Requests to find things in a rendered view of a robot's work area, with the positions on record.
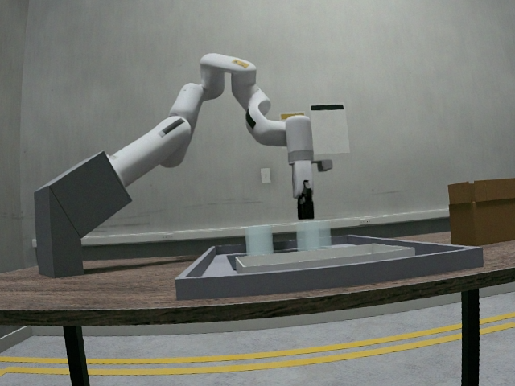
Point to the brown cardboard box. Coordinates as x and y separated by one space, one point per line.
488 218

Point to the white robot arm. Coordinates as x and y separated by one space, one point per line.
141 156

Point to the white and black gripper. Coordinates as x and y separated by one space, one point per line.
302 175

